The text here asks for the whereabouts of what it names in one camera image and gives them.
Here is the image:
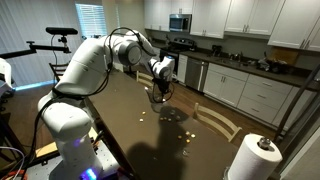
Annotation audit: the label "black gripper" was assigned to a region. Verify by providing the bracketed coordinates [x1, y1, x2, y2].
[153, 77, 173, 102]

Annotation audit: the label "dark glass cup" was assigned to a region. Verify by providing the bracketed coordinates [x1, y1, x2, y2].
[145, 84, 169, 104]

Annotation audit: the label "light wooden chair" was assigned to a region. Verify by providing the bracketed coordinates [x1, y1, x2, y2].
[135, 70, 155, 89]

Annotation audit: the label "narrow white lower cabinet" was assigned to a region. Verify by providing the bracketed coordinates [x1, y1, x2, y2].
[176, 53, 189, 84]

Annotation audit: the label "steel dishwasher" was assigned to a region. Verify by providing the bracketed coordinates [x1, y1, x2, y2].
[185, 57, 209, 93]

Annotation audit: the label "black steel stove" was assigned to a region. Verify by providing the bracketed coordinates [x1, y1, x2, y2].
[159, 37, 198, 83]

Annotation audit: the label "wooden chair back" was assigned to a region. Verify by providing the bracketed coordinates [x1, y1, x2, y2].
[192, 102, 243, 144]

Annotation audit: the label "white lower door cabinet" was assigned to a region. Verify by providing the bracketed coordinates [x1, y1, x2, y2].
[202, 62, 250, 108]

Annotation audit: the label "black coffee maker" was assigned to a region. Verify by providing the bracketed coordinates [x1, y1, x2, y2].
[210, 44, 223, 58]

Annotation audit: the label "steel microwave oven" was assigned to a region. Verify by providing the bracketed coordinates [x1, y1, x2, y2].
[168, 13, 193, 33]

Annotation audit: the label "white upper cabinet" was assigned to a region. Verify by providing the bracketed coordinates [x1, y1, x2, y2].
[170, 0, 194, 15]
[189, 0, 232, 39]
[143, 0, 173, 32]
[267, 0, 320, 53]
[224, 0, 286, 36]

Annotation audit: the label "dark kitchen countertop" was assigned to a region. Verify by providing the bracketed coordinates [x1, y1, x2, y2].
[146, 39, 320, 93]

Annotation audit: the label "sink faucet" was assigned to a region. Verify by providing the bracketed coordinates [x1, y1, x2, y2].
[233, 50, 245, 63]

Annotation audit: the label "white drawer cabinet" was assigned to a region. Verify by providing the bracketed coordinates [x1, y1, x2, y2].
[237, 73, 316, 131]

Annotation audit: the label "window with white blinds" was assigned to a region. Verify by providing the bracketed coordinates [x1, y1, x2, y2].
[74, 3, 108, 38]

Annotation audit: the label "dark wooden chair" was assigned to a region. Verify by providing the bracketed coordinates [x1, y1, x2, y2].
[48, 60, 74, 84]

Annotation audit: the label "white paper towel roll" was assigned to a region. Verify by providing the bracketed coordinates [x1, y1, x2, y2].
[227, 133, 284, 180]

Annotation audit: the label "metal paper towel holder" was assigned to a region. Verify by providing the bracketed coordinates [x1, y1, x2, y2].
[222, 136, 273, 180]

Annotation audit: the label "dark countertop appliance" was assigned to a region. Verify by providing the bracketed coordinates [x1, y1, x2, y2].
[256, 57, 291, 75]

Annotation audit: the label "wooden cutting board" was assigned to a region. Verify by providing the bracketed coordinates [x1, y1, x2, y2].
[268, 46, 300, 66]

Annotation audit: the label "wooden plank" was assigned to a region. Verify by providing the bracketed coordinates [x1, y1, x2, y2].
[34, 126, 99, 158]

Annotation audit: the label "black tripod pole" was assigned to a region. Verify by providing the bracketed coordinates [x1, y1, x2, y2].
[272, 63, 320, 136]

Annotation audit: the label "white vertical blinds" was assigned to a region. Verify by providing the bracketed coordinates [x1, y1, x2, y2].
[0, 0, 85, 87]

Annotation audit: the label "white device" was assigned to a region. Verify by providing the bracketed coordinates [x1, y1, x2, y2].
[0, 58, 15, 98]

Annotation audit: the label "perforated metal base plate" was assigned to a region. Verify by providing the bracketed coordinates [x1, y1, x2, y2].
[19, 139, 121, 180]

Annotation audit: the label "black bar camera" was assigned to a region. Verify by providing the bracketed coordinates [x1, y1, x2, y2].
[45, 26, 79, 36]

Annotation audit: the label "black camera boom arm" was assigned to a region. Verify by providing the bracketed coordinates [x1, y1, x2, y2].
[0, 36, 73, 60]

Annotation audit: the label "white cable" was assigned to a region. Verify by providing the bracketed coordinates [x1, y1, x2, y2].
[0, 145, 26, 180]

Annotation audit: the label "orange cable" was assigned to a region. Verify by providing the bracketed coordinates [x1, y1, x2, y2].
[2, 169, 28, 180]

